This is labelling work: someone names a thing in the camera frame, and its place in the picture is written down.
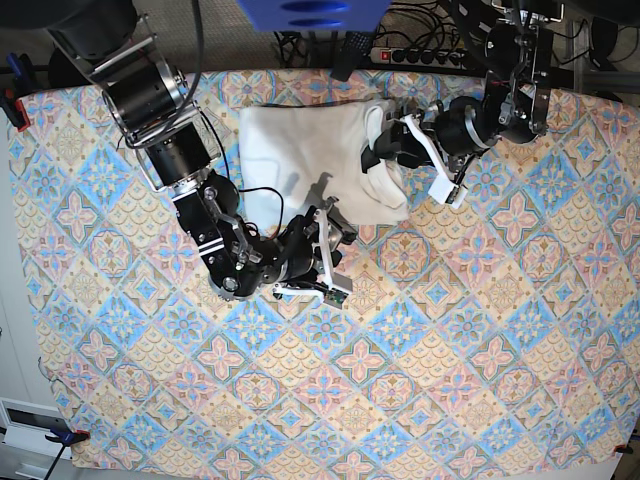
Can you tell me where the black remote-like bracket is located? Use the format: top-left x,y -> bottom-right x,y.
330,31 -> 375,82

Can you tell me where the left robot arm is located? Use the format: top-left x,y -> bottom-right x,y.
361,1 -> 562,182

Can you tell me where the white cabinet box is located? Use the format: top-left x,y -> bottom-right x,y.
1,397 -> 66,479

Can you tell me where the patterned tile tablecloth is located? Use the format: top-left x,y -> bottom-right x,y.
8,87 -> 639,479

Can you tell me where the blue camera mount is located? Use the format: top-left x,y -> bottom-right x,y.
238,0 -> 391,32

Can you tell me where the blue orange clamp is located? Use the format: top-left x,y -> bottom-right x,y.
0,428 -> 90,480
1,53 -> 31,132

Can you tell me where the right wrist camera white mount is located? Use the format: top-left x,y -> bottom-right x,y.
271,196 -> 357,309

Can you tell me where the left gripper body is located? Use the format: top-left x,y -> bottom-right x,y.
435,97 -> 488,157

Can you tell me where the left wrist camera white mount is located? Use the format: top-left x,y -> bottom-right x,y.
399,114 -> 468,209

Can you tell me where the white power strip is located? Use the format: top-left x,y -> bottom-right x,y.
369,47 -> 467,68

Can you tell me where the white printed T-shirt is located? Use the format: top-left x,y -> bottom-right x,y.
238,100 -> 409,231

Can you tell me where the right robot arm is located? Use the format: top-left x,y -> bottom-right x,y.
43,1 -> 355,307

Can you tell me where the blue orange clamp top left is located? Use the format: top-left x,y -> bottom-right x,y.
1,53 -> 31,132

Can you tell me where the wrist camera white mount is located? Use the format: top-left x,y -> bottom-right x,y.
399,114 -> 468,209
271,196 -> 357,309

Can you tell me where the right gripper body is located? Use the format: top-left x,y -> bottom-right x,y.
269,213 -> 319,286

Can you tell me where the blue orange clamp bottom left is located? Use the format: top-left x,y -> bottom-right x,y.
0,428 -> 90,480

